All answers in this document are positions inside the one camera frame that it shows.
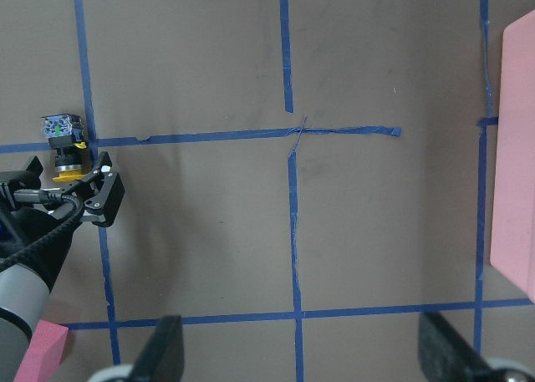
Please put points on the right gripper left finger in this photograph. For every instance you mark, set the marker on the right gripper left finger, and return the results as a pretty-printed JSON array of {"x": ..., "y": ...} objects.
[{"x": 162, "y": 358}]

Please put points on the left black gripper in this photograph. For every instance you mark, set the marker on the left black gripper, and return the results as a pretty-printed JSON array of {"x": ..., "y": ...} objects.
[{"x": 100, "y": 192}]

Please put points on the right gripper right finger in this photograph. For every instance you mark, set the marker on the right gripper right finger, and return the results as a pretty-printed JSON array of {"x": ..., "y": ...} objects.
[{"x": 444, "y": 355}]

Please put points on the yellow push button switch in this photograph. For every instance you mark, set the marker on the yellow push button switch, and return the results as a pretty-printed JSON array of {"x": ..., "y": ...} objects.
[{"x": 65, "y": 135}]

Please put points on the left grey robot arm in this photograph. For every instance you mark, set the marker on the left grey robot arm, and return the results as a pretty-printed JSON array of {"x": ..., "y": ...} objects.
[{"x": 37, "y": 228}]

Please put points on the pink cube bottom centre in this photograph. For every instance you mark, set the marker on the pink cube bottom centre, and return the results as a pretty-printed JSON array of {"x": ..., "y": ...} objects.
[{"x": 44, "y": 354}]

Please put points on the pink plastic bin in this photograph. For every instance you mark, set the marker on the pink plastic bin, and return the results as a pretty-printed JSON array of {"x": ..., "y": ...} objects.
[{"x": 512, "y": 246}]

